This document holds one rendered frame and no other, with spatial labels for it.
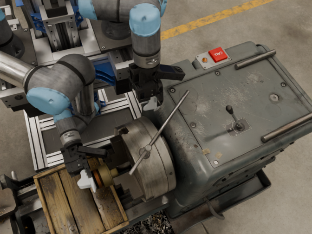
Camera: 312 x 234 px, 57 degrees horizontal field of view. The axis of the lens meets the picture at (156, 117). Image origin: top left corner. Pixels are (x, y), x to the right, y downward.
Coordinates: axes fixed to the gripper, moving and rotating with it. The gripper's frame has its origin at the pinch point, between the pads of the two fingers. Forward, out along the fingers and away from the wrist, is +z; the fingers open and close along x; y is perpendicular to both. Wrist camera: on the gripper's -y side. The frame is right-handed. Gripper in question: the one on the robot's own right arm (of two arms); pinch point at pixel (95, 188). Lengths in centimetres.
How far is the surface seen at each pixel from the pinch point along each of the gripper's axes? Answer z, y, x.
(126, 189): 5.7, -10.3, 2.4
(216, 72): -20, -60, 17
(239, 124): 5, -54, 20
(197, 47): -121, -139, -108
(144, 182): 7.9, -15.8, 10.8
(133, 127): -11.8, -20.3, 13.2
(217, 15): -152, -182, -108
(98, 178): -2.2, -2.2, 3.4
